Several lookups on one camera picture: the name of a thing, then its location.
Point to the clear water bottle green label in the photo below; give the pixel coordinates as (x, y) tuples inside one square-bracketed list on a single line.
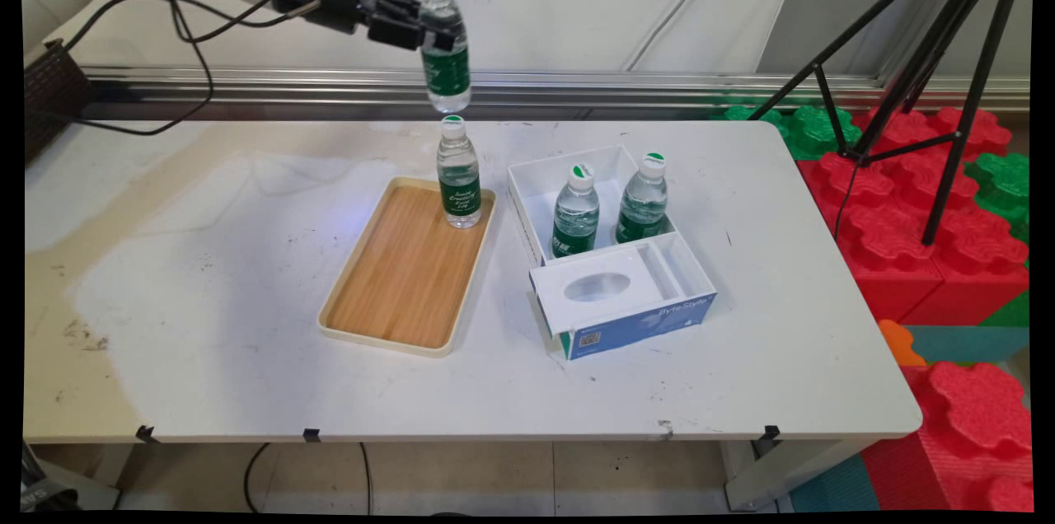
[(446, 71), (643, 207), (574, 219), (459, 194)]

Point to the wooden tray cream rim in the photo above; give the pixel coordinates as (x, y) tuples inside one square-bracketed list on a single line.
[(408, 269)]

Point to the black mesh basket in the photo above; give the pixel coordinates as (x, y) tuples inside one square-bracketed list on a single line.
[(53, 104)]

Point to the white cardboard box blue side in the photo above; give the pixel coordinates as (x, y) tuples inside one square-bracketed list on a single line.
[(626, 318)]

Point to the green foam block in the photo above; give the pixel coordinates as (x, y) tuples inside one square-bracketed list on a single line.
[(812, 133), (1001, 186), (1010, 311)]

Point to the red foam block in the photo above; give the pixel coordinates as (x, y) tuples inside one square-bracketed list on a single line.
[(972, 425), (915, 128), (981, 260), (874, 211)]

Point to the orange foam piece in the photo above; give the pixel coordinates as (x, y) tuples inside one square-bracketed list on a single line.
[(898, 343)]

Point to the white table leg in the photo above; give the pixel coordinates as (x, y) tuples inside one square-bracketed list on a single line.
[(783, 474)]

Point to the teal foam mat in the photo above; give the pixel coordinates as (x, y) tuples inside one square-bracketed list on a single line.
[(964, 343), (832, 491)]

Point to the aluminium wall rail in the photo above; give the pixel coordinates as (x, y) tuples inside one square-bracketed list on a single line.
[(659, 87)]

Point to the black camera tripod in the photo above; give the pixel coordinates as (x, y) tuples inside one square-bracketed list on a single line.
[(981, 54)]

